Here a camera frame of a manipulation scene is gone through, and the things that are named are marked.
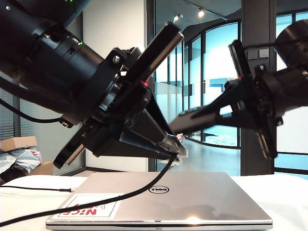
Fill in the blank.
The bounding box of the black charging cable silver plug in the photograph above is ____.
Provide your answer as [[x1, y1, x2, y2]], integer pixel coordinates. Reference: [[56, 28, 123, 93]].
[[0, 133, 188, 228]]

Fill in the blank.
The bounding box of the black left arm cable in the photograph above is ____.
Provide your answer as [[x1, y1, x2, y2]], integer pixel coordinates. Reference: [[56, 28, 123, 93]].
[[0, 98, 64, 124]]

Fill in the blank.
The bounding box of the open flat cardboard box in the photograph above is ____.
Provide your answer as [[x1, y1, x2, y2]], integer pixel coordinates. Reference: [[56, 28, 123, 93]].
[[0, 136, 38, 152]]

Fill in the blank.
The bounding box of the white Nice Try sticker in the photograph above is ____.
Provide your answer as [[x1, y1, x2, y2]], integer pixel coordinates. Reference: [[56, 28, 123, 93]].
[[57, 193, 122, 218]]

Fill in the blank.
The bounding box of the black bag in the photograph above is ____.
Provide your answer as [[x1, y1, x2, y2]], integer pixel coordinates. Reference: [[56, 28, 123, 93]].
[[0, 163, 31, 185]]

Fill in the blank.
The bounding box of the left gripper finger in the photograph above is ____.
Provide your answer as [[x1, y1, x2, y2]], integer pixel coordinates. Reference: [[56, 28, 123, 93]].
[[141, 87, 177, 137], [92, 109, 188, 161]]

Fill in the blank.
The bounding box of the thin black cable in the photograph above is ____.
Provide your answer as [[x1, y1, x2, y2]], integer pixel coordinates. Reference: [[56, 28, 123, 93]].
[[0, 184, 78, 193]]

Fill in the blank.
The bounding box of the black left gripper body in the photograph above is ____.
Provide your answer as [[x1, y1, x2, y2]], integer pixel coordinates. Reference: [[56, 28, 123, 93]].
[[53, 21, 185, 169]]

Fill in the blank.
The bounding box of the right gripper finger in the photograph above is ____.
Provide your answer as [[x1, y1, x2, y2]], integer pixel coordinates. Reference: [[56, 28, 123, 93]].
[[189, 115, 256, 131], [191, 81, 251, 116]]

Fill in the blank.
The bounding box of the frosted glass door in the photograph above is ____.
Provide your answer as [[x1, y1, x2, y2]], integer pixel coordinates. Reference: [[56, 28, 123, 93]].
[[154, 0, 184, 172]]

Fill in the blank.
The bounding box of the wide grey window blind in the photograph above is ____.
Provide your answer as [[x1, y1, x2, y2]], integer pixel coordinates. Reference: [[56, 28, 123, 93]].
[[18, 16, 85, 175]]

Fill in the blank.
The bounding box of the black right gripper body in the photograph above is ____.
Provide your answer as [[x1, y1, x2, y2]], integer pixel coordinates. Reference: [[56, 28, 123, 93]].
[[228, 39, 284, 160]]

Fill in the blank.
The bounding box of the tall brown cardboard box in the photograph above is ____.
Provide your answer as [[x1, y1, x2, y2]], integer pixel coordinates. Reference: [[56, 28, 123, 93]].
[[30, 161, 54, 176]]

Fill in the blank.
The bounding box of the narrow grey window blind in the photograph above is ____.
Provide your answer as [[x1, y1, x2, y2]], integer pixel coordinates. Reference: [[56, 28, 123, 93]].
[[0, 69, 15, 141]]

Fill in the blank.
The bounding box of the silver Dell laptop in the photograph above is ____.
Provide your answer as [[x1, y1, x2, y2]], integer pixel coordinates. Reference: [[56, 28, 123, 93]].
[[45, 171, 274, 231]]

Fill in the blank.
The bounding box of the grey plastic mailer bag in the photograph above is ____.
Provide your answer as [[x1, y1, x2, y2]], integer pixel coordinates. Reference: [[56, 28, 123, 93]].
[[0, 148, 43, 174]]

